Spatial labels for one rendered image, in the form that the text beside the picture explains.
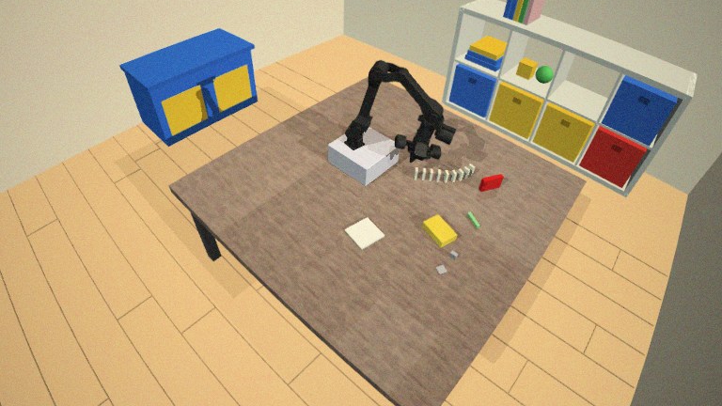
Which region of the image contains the green rectangular block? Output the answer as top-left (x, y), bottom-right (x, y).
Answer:
top-left (467, 211), bottom-right (479, 228)

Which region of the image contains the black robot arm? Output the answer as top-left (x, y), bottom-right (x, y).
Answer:
top-left (344, 60), bottom-right (456, 161)

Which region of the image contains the yellow rectangular block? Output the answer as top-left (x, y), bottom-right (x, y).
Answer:
top-left (422, 215), bottom-right (457, 248)

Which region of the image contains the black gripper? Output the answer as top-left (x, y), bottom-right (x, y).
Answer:
top-left (395, 129), bottom-right (441, 163)

